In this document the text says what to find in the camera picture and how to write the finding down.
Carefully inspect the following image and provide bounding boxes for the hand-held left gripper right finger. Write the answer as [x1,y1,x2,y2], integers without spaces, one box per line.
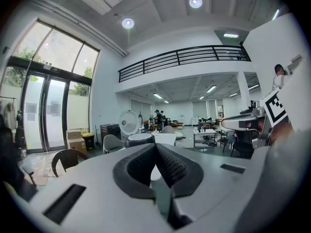
[156,143,264,233]

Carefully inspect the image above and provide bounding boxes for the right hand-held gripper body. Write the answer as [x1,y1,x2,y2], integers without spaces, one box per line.
[251,87,292,150]

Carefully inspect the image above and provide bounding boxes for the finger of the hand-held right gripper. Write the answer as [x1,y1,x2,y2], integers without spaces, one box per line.
[221,115,259,132]

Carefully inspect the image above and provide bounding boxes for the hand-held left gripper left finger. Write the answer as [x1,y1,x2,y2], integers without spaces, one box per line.
[12,143,172,233]

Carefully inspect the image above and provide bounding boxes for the person's right forearm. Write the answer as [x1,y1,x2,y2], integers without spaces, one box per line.
[269,122,294,144]

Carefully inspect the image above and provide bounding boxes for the dark dining chair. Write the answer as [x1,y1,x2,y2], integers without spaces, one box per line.
[223,127,255,159]

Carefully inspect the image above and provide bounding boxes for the small white table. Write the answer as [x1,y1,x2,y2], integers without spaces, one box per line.
[193,129,217,152]

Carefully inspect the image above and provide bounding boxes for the brown wicker chair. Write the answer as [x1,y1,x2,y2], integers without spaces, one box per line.
[51,149,88,178]

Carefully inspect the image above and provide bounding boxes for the black bin yellow lid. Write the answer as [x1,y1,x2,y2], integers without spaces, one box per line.
[81,132,95,151]

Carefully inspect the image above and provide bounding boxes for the large cardboard box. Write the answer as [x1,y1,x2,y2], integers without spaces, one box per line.
[68,138,88,156]

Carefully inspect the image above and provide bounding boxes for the gray upholstered chair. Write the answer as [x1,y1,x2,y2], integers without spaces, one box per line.
[103,134,126,155]

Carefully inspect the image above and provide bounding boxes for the black cabinet appliance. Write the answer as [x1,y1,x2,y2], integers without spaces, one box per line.
[100,123,121,140]

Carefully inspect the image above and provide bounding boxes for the small cardboard box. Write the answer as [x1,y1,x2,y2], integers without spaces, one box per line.
[67,130,83,140]

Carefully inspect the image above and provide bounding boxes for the flattened cardboard floor sheets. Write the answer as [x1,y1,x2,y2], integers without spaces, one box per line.
[31,151,66,186]

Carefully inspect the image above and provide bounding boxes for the white round fan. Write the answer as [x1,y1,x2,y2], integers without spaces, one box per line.
[119,110,142,140]

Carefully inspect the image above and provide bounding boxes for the black mezzanine railing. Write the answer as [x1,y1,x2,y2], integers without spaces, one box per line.
[118,45,251,83]

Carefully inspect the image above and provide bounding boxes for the glass entrance door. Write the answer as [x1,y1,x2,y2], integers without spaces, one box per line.
[23,73,70,154]

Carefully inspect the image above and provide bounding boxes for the clothes rack with garments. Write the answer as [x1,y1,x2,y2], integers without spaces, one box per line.
[0,96,21,155]

